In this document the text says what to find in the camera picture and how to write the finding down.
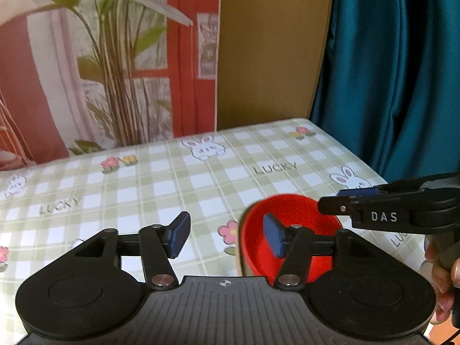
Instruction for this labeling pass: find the large red bowl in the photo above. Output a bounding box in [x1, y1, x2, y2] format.
[238, 194, 342, 283]

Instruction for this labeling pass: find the green square plate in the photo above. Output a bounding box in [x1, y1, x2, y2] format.
[235, 213, 253, 277]

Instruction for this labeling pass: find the person's right hand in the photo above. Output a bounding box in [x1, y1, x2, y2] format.
[420, 237, 459, 325]

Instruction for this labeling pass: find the teal curtain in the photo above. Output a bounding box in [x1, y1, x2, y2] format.
[310, 0, 459, 181]

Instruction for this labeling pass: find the checkered bunny tablecloth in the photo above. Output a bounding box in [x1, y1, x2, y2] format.
[0, 116, 432, 342]

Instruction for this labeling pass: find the printed backdrop cloth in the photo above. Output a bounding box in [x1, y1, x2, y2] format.
[1, 0, 220, 171]

